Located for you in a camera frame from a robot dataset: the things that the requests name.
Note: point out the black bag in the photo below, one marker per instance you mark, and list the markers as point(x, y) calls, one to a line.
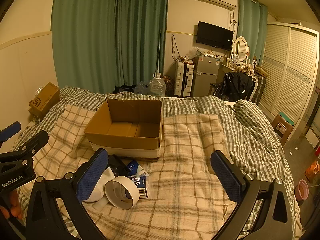
point(123, 89)

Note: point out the white grey sock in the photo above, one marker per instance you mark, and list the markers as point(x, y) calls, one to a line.
point(105, 180)

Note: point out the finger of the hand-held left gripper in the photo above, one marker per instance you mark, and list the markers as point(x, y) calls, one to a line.
point(35, 142)
point(11, 130)

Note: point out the dark patterned bag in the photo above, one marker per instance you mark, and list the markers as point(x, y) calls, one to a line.
point(168, 85)

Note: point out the brown suitcase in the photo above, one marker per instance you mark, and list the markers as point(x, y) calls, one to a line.
point(260, 86)

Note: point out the white louvered wardrobe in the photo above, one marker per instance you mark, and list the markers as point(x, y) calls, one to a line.
point(287, 67)

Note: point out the silver small fridge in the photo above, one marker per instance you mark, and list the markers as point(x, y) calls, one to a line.
point(206, 77)

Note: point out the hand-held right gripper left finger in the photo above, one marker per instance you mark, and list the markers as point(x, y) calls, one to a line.
point(92, 177)

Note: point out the pink bowl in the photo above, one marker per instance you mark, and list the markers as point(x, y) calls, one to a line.
point(302, 190)

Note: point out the black jacket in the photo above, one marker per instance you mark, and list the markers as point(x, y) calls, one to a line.
point(237, 82)

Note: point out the white ribbed suitcase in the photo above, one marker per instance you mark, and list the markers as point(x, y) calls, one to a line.
point(183, 80)

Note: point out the white tape roll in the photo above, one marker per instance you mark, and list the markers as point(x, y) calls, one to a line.
point(132, 187)

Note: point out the white oval mirror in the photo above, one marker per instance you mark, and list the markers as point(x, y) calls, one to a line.
point(241, 46)

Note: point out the crumpled clear plastic bag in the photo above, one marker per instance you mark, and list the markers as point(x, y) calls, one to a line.
point(191, 52)

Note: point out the bluish clear plastic bag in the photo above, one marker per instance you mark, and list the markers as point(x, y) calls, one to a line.
point(141, 88)

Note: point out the brown stool with green top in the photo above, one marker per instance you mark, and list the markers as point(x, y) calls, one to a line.
point(282, 127)

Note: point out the blue white tissue packet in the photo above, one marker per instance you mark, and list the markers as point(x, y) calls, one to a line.
point(142, 180)

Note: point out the tan furry cloth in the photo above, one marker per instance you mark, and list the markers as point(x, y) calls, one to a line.
point(246, 69)

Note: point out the person's left hand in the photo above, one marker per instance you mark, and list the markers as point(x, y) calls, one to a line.
point(12, 207)

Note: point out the orange bag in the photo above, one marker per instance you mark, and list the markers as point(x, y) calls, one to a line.
point(312, 171)

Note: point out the narrow green curtain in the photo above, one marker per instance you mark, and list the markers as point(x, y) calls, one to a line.
point(250, 25)

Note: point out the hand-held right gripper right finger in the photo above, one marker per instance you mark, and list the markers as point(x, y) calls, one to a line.
point(226, 177)

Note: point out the large clear water jug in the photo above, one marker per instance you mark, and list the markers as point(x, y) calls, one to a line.
point(157, 87)

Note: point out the closed printed cardboard box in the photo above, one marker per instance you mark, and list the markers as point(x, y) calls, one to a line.
point(45, 97)

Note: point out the brown cardboard box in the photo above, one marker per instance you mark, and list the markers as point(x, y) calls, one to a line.
point(125, 146)

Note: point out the black wall television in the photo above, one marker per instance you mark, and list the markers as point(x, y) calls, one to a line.
point(215, 35)

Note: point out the wide green curtain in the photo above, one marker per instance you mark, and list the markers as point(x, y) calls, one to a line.
point(100, 30)

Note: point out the beige plaid blanket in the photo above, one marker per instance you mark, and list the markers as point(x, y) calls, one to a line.
point(180, 155)

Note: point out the clear plastic wrap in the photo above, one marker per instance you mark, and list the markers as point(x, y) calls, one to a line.
point(40, 89)

